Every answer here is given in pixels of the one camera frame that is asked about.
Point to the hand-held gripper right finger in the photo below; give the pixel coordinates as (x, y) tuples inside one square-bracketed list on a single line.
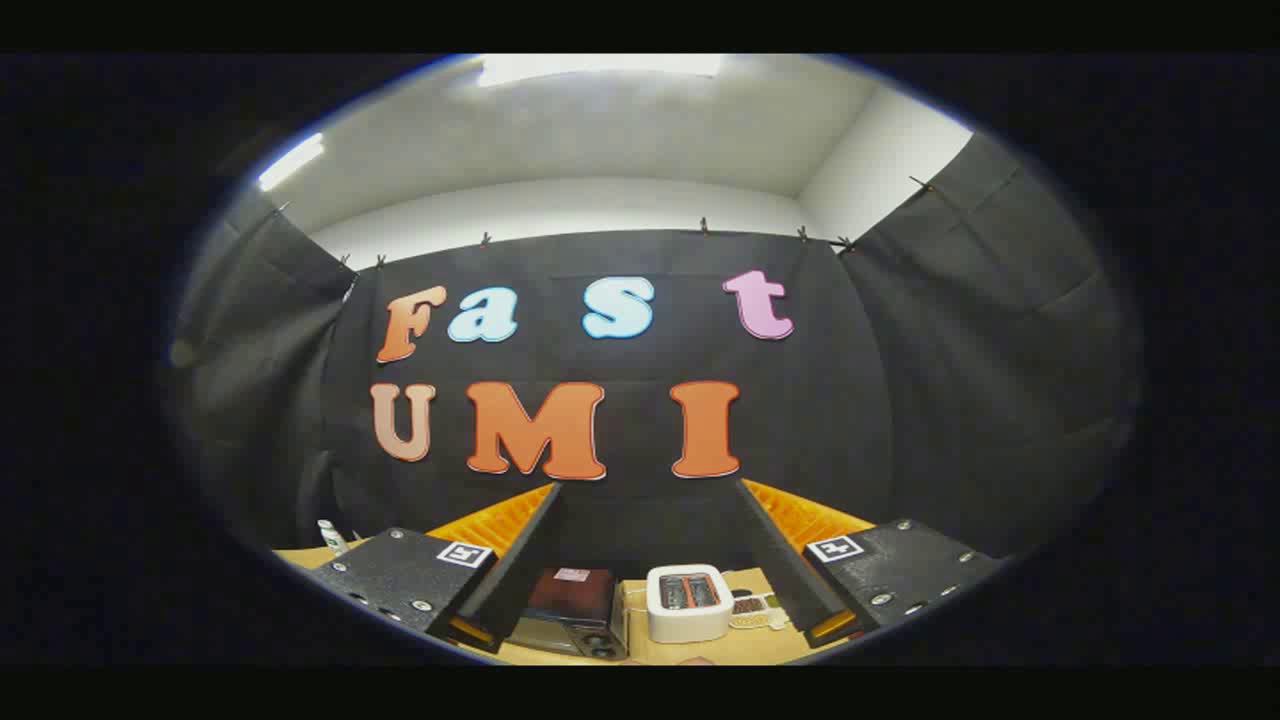
[(785, 570)]

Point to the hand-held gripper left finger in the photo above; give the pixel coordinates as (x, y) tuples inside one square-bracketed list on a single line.
[(520, 570)]

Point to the black toaster oven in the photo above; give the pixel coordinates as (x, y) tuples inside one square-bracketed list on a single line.
[(570, 605)]

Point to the white pop-up toaster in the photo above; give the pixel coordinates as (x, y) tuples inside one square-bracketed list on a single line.
[(688, 605)]

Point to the white divided dish of beans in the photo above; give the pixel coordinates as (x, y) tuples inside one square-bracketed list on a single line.
[(752, 607)]

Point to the small white green-label bottle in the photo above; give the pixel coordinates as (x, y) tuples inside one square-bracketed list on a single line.
[(331, 538)]

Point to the ceiling light panel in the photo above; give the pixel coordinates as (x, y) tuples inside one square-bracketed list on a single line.
[(291, 161)]

